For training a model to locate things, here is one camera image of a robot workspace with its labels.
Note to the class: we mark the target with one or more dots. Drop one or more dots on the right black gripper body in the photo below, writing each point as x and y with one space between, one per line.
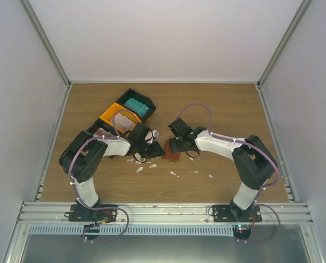
184 149

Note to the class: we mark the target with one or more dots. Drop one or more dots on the teal card stack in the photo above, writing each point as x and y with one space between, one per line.
136 106

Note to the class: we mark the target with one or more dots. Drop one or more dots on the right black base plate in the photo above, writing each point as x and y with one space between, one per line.
231 213

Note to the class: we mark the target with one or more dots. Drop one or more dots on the orange bin white cards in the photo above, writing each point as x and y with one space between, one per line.
116 108

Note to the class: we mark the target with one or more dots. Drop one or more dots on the red white card stack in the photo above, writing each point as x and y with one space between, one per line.
102 132

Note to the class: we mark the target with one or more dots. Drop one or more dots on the black bin teal cards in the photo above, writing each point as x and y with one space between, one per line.
131 93

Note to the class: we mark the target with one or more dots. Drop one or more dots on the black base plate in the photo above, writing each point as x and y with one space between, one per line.
231 213
79 213

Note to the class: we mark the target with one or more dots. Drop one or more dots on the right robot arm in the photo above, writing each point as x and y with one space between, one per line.
256 167

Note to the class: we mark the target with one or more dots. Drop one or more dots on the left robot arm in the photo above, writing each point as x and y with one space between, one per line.
82 157

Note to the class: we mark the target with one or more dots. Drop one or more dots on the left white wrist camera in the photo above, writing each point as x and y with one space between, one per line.
151 136

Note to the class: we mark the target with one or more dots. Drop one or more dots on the grey slotted cable duct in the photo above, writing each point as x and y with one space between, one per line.
154 230

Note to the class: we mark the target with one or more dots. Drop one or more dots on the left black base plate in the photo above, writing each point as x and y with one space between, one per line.
79 213

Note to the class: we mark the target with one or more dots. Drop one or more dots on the aluminium front rail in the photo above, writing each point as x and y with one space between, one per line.
167 213

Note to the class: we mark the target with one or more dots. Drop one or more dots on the brown leather card holder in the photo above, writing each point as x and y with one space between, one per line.
170 156

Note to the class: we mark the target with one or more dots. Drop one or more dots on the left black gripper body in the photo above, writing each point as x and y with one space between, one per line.
141 149

